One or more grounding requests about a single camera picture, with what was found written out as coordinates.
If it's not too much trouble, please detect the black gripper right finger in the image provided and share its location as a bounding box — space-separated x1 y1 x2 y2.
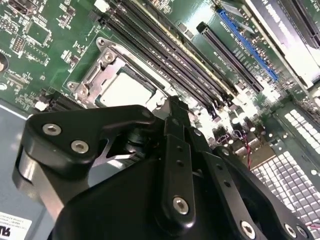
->
177 96 316 240

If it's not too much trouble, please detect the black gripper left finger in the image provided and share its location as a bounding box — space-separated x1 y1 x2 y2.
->
12 96 197 227

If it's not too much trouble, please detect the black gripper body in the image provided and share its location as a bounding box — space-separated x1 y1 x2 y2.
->
51 156 236 240

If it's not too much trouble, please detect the silver CPU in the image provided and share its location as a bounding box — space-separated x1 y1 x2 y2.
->
98 71 163 110

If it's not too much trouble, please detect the wire locking lever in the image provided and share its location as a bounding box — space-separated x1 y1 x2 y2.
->
109 46 176 93

